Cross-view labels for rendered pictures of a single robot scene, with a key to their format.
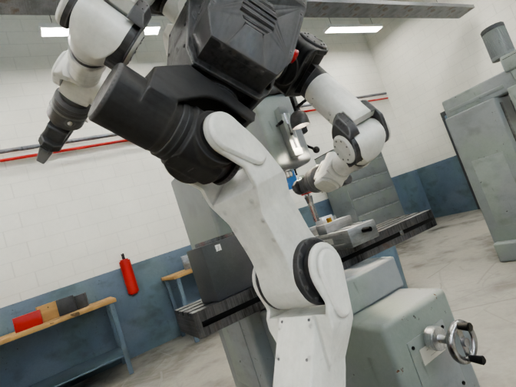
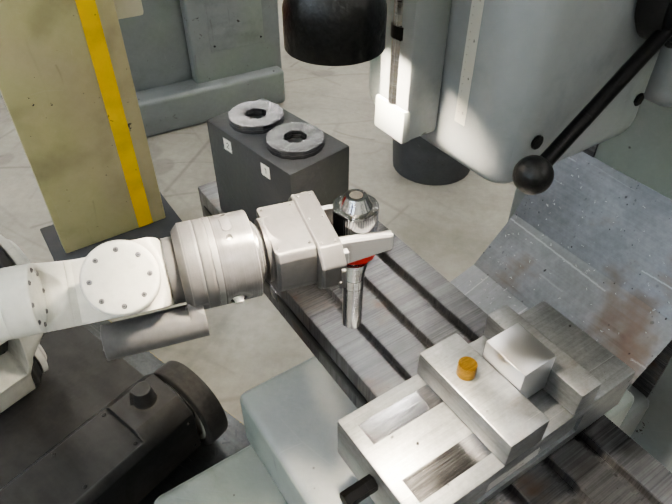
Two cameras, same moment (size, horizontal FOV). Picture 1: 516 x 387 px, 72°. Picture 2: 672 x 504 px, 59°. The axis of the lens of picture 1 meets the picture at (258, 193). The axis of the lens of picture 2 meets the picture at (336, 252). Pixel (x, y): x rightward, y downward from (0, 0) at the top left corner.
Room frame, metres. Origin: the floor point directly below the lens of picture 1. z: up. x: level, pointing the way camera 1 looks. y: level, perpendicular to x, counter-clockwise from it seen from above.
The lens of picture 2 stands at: (1.32, -0.66, 1.61)
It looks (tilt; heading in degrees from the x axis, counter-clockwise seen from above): 41 degrees down; 86
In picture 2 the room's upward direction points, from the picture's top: straight up
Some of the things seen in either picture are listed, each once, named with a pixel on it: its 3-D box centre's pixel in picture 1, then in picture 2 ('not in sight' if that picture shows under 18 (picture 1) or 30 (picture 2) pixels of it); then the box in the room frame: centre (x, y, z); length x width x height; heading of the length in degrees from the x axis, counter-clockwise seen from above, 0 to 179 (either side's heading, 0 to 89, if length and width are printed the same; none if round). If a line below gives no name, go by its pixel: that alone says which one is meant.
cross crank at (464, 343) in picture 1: (450, 339); not in sight; (1.07, -0.39, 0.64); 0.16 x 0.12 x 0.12; 30
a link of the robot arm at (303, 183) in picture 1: (313, 182); (270, 250); (1.28, -0.20, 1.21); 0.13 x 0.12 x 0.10; 106
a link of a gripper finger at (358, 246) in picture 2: not in sight; (365, 248); (1.38, -0.21, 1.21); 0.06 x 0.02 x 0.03; 16
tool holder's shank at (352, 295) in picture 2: (312, 207); (352, 288); (1.37, -0.18, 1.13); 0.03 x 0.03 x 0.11
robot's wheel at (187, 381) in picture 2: not in sight; (188, 402); (1.05, 0.12, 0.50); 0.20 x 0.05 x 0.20; 137
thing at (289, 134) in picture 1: (288, 132); (415, 7); (1.41, -0.20, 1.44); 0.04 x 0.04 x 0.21; 30
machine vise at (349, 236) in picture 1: (333, 233); (490, 401); (1.54, -0.25, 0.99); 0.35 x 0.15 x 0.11; 30
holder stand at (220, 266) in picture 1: (227, 263); (278, 177); (1.28, 0.18, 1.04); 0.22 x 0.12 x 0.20; 129
